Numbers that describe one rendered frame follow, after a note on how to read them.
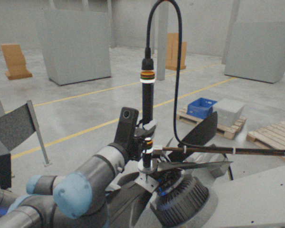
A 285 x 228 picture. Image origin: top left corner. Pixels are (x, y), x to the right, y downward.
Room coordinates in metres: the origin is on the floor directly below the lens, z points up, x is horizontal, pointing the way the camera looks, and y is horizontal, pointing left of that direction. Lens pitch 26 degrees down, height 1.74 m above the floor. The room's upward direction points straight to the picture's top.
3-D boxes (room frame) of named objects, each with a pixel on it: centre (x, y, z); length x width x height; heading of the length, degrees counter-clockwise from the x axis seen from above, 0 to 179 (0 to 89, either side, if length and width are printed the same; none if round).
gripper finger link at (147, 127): (0.49, -0.03, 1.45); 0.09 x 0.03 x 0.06; 142
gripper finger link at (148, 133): (0.45, -0.01, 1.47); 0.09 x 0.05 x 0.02; 142
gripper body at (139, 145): (0.41, 0.05, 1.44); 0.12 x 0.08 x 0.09; 151
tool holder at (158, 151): (0.52, -0.02, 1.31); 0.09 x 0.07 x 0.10; 86
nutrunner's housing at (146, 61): (0.52, -0.01, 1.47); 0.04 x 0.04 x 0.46
